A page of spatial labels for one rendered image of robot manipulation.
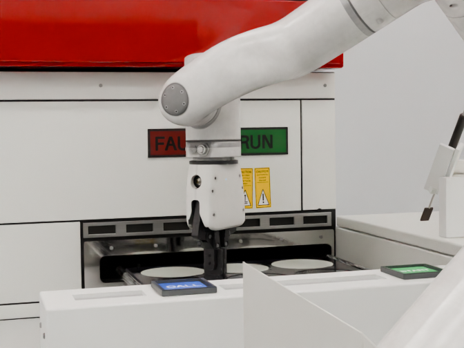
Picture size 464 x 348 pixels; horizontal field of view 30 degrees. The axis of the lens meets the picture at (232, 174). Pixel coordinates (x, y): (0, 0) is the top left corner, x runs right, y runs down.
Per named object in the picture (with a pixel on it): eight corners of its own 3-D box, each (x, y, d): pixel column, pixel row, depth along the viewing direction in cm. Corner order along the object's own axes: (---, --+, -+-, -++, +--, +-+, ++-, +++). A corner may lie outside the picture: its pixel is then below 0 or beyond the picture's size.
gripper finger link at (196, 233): (189, 226, 126) (206, 247, 130) (208, 184, 130) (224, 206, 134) (182, 225, 127) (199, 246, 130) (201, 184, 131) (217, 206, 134)
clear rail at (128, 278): (114, 274, 141) (114, 265, 141) (123, 273, 141) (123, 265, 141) (161, 322, 105) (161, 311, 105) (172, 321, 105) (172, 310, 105)
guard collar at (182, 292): (150, 286, 90) (150, 281, 90) (203, 283, 91) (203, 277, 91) (161, 297, 84) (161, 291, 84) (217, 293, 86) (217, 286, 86)
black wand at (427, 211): (472, 112, 118) (468, 107, 119) (463, 112, 117) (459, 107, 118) (429, 222, 130) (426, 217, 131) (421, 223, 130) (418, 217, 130)
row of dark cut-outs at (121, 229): (83, 237, 142) (82, 222, 142) (330, 225, 155) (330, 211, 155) (83, 237, 142) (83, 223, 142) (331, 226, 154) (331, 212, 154)
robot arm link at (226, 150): (219, 141, 126) (219, 161, 126) (250, 139, 133) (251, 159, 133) (172, 141, 130) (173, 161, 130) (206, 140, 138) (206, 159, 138)
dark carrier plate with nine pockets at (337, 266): (126, 271, 140) (126, 268, 140) (323, 259, 150) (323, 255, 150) (171, 314, 107) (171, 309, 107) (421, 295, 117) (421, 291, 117)
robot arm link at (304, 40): (346, 23, 109) (167, 140, 122) (384, 34, 124) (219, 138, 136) (313, -37, 111) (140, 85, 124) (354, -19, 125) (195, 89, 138)
